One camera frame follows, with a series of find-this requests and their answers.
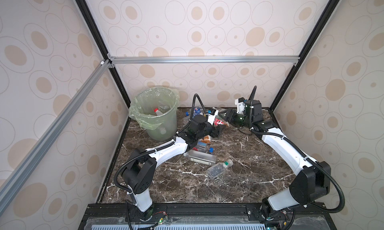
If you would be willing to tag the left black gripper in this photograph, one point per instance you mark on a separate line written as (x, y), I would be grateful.
(214, 131)

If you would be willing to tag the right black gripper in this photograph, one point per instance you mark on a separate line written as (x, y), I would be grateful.
(230, 116)

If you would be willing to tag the white red-capped milk bottle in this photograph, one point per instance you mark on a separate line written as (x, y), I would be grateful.
(160, 111)

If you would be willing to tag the clear bottle red label yellow cap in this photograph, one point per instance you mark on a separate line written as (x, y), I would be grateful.
(220, 121)

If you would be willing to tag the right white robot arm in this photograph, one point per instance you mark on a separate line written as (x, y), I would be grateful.
(313, 178)

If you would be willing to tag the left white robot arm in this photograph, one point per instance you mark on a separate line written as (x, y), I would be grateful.
(135, 176)

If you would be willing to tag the green-lined mesh waste bin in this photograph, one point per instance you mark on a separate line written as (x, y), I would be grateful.
(159, 128)

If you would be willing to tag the brown Nescafe bottle near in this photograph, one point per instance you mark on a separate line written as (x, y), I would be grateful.
(206, 139)

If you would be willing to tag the clear Pepsi bottle blue cap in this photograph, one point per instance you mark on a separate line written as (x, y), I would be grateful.
(196, 111)

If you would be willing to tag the clear crushed bottle blue cap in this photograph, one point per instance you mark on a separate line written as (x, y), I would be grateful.
(203, 147)

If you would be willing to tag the clear square bottle white cap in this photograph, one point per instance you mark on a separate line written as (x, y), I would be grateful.
(200, 157)

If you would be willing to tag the clear small bottle green-white cap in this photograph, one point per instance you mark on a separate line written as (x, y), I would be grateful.
(219, 168)

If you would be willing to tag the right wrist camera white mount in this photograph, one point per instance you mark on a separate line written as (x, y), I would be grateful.
(240, 104)

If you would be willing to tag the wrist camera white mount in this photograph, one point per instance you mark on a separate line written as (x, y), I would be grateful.
(211, 115)
(240, 104)

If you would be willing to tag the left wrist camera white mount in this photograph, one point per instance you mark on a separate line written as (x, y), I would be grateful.
(211, 115)

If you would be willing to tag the horizontal aluminium rail back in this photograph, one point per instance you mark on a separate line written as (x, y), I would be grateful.
(208, 60)

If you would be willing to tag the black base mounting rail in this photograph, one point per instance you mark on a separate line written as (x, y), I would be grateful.
(202, 217)

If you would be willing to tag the diagonal aluminium rail left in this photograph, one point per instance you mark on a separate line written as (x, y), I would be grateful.
(21, 174)

